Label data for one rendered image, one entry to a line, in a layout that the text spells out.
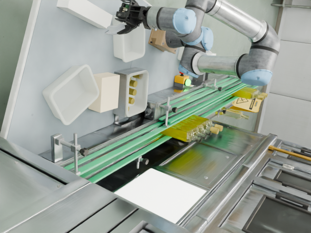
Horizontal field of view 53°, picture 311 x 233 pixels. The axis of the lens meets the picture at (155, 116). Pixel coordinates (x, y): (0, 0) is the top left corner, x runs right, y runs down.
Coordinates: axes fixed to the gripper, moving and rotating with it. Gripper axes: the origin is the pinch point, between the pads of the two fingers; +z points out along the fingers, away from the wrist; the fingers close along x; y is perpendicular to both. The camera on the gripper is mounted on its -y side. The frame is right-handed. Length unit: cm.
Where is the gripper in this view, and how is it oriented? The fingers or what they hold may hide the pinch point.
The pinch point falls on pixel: (111, 14)
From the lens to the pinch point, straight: 124.9
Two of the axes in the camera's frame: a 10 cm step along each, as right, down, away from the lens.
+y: -5.0, -0.9, -8.6
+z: -8.3, -2.5, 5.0
